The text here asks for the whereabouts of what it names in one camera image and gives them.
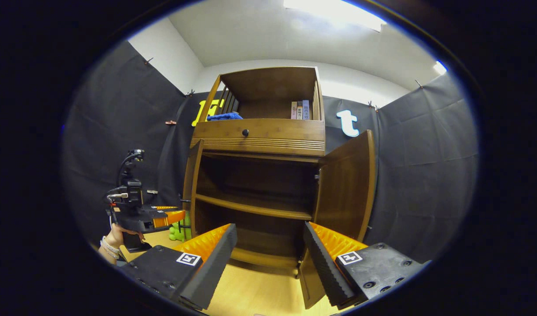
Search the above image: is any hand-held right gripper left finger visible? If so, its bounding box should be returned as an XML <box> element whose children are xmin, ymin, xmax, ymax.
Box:
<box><xmin>119</xmin><ymin>223</ymin><xmax>238</xmax><ymax>311</ymax></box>

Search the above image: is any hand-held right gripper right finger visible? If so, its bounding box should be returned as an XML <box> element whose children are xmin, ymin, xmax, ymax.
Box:
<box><xmin>303</xmin><ymin>221</ymin><xmax>428</xmax><ymax>310</ymax></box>

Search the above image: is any wooden cabinet door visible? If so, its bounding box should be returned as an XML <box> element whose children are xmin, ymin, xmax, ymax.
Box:
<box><xmin>182</xmin><ymin>140</ymin><xmax>204</xmax><ymax>237</ymax></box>
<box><xmin>298</xmin><ymin>130</ymin><xmax>376</xmax><ymax>310</ymax></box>

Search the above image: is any wooden double-door shoe cabinet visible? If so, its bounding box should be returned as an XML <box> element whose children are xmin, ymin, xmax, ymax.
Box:
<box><xmin>182</xmin><ymin>67</ymin><xmax>376</xmax><ymax>310</ymax></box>

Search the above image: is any green frog plush toy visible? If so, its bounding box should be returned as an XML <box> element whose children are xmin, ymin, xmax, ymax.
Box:
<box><xmin>169</xmin><ymin>211</ymin><xmax>191</xmax><ymax>242</ymax></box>

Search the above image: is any wooden inner shelf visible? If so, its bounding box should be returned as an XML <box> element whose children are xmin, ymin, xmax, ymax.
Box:
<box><xmin>195</xmin><ymin>193</ymin><xmax>313</xmax><ymax>221</ymax></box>

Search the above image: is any black backdrop cloth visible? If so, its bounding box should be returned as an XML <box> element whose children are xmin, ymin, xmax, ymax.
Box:
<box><xmin>62</xmin><ymin>40</ymin><xmax>479</xmax><ymax>264</ymax></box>

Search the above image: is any long ceiling light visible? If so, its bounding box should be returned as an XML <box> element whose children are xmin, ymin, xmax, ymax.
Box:
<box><xmin>284</xmin><ymin>0</ymin><xmax>387</xmax><ymax>32</ymax></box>

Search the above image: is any white bead bracelet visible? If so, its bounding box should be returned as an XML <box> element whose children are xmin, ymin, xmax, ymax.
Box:
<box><xmin>100</xmin><ymin>236</ymin><xmax>120</xmax><ymax>259</ymax></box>

